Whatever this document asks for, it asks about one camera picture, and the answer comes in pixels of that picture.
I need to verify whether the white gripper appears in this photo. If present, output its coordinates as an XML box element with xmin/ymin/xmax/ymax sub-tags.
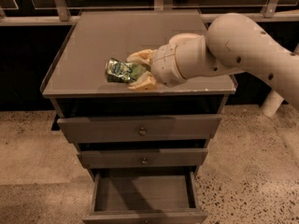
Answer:
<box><xmin>127</xmin><ymin>44</ymin><xmax>186</xmax><ymax>91</ymax></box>

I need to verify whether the green can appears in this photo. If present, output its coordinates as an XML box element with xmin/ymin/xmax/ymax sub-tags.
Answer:
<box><xmin>105</xmin><ymin>58</ymin><xmax>150</xmax><ymax>83</ymax></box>

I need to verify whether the brass top drawer knob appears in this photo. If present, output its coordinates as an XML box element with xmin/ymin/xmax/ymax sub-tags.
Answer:
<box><xmin>138</xmin><ymin>127</ymin><xmax>147</xmax><ymax>136</ymax></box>

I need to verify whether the grey drawer cabinet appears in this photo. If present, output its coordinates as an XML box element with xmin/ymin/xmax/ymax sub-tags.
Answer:
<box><xmin>39</xmin><ymin>9</ymin><xmax>238</xmax><ymax>224</ymax></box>

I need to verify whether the grey top drawer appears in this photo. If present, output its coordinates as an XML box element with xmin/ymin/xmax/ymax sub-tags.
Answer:
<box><xmin>58</xmin><ymin>114</ymin><xmax>221</xmax><ymax>143</ymax></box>

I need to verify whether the grey drawer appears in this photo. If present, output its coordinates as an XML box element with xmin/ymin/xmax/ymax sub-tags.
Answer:
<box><xmin>58</xmin><ymin>114</ymin><xmax>221</xmax><ymax>143</ymax></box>
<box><xmin>78</xmin><ymin>148</ymin><xmax>207</xmax><ymax>169</ymax></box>
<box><xmin>83</xmin><ymin>167</ymin><xmax>207</xmax><ymax>224</ymax></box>

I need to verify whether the grey middle drawer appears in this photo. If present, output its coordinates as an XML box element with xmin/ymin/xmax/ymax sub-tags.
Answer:
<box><xmin>78</xmin><ymin>148</ymin><xmax>207</xmax><ymax>169</ymax></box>

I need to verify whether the grey bottom drawer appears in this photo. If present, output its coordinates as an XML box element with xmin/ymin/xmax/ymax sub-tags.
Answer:
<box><xmin>83</xmin><ymin>167</ymin><xmax>207</xmax><ymax>224</ymax></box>

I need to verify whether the white bowl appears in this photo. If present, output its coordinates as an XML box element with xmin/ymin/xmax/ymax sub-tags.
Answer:
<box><xmin>169</xmin><ymin>33</ymin><xmax>200</xmax><ymax>44</ymax></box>

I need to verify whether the metal railing frame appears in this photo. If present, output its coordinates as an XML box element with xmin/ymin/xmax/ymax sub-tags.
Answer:
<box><xmin>0</xmin><ymin>0</ymin><xmax>299</xmax><ymax>26</ymax></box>

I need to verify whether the white post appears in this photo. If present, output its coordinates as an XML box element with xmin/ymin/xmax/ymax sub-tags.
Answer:
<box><xmin>261</xmin><ymin>90</ymin><xmax>284</xmax><ymax>117</ymax></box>

